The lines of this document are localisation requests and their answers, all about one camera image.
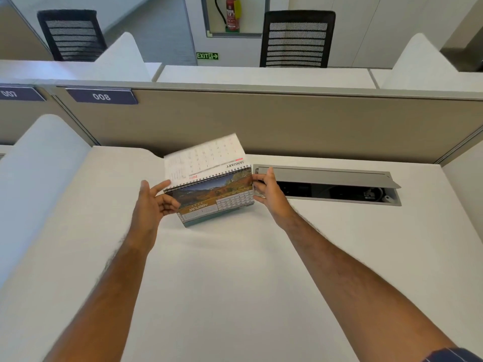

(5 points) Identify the person's right hand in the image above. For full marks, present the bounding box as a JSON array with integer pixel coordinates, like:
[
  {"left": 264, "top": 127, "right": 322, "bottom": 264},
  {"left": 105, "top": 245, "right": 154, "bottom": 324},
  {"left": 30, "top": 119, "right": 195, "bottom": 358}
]
[{"left": 252, "top": 166, "right": 299, "bottom": 232}]

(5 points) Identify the person's left hand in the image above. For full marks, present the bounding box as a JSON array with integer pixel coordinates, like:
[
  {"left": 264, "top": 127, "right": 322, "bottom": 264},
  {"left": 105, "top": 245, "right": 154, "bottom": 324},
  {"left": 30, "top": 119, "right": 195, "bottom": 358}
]
[{"left": 126, "top": 179, "right": 181, "bottom": 253}]

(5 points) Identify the spiral-bound landscape desk calendar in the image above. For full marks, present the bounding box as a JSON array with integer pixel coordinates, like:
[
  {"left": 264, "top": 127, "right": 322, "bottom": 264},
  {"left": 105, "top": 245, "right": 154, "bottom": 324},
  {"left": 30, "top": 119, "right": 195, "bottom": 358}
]
[{"left": 163, "top": 133, "right": 256, "bottom": 227}]

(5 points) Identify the person's right forearm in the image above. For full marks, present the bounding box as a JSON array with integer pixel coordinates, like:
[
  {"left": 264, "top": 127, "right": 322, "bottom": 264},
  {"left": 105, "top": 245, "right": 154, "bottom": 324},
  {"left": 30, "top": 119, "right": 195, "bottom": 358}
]
[{"left": 281, "top": 213, "right": 459, "bottom": 362}]

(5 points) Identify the person's left forearm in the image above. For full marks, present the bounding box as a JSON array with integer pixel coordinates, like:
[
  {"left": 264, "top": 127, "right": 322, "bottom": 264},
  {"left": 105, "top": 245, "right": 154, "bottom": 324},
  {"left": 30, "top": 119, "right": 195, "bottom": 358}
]
[{"left": 43, "top": 239, "right": 153, "bottom": 362}]

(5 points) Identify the navy desk number plate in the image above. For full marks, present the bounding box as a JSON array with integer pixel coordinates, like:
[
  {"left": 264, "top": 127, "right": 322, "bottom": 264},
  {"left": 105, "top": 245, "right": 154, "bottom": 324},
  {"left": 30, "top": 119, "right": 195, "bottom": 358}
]
[
  {"left": 65, "top": 87, "right": 139, "bottom": 105},
  {"left": 0, "top": 85, "right": 47, "bottom": 102}
]

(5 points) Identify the white pointed desk divider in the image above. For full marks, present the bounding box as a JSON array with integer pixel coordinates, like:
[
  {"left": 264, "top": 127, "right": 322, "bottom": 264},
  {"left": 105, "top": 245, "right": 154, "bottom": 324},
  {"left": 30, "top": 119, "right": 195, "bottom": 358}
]
[
  {"left": 94, "top": 32, "right": 152, "bottom": 82},
  {"left": 381, "top": 33, "right": 483, "bottom": 101}
]

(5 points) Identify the wide beige partition panel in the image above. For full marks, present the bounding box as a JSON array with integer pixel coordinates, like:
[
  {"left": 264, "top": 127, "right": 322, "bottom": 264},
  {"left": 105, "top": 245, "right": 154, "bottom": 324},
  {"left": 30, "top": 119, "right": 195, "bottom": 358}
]
[{"left": 54, "top": 84, "right": 483, "bottom": 164}]

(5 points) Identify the black power socket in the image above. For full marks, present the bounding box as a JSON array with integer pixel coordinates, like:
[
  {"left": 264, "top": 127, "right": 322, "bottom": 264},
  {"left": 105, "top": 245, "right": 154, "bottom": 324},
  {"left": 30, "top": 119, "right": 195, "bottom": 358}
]
[{"left": 364, "top": 187, "right": 393, "bottom": 202}]

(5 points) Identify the white rounded side divider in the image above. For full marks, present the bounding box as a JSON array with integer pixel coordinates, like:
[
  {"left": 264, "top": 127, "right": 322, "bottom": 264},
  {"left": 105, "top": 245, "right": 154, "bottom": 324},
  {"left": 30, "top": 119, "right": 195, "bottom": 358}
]
[
  {"left": 441, "top": 141, "right": 483, "bottom": 242},
  {"left": 0, "top": 114, "right": 92, "bottom": 283}
]

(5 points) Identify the narrow beige partition panel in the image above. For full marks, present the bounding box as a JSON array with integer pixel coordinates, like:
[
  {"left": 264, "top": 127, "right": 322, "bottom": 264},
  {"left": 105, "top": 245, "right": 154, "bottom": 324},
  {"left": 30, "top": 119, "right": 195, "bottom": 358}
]
[{"left": 0, "top": 84, "right": 99, "bottom": 147}]

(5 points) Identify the recessed fire extinguisher niche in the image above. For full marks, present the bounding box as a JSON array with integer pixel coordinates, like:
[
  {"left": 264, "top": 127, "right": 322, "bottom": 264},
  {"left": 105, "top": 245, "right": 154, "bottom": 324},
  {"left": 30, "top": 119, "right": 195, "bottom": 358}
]
[{"left": 200, "top": 0, "right": 271, "bottom": 37}]

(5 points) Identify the black mesh office chair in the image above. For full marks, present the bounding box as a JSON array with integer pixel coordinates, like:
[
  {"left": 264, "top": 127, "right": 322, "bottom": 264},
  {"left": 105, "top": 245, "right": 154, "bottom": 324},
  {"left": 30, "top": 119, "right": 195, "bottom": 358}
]
[
  {"left": 37, "top": 9, "right": 108, "bottom": 62},
  {"left": 259, "top": 10, "right": 337, "bottom": 68}
]

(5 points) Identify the red fire extinguisher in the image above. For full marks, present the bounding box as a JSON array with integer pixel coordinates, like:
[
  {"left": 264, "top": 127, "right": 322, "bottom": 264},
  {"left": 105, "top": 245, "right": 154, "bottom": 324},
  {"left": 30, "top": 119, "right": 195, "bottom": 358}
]
[{"left": 215, "top": 0, "right": 242, "bottom": 33}]

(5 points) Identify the grey desk cable tray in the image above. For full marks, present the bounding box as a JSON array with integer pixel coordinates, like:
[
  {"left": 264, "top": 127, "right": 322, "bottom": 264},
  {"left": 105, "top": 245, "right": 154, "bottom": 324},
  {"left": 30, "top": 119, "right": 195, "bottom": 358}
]
[{"left": 252, "top": 164, "right": 402, "bottom": 207}]

